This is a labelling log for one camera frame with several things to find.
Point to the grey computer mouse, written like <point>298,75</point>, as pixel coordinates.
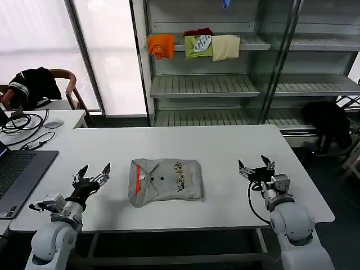
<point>54,124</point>

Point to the dark grey laptop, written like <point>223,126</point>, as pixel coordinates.
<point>19,174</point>

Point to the grey shelf rack with clothes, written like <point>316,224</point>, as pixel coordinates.
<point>202,84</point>

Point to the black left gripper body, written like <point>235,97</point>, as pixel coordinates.
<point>83,189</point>

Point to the grey printed t-shirt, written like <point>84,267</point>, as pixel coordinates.
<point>168,185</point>

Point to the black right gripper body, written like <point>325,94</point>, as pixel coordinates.
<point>263,175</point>

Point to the white folding frame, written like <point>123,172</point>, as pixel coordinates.
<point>353,160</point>

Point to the grey table frame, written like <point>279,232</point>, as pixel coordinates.
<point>174,260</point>

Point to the black garment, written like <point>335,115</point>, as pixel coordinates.
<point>329,123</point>

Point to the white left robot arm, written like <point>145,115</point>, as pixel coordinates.
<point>53,236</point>

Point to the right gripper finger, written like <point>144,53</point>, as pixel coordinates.
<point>270,165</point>
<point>246,171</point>

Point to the empty grey shelf rack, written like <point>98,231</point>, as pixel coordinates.
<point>315,84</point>

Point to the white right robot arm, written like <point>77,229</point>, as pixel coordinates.
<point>292,225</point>

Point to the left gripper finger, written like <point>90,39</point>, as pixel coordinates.
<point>78,177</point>
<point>101,178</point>

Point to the black striped jacket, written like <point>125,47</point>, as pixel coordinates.
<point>33,84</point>

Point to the dark window frame post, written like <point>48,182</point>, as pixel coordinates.
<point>84,56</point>

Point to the brown wooden chair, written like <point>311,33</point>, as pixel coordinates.
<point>71,84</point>

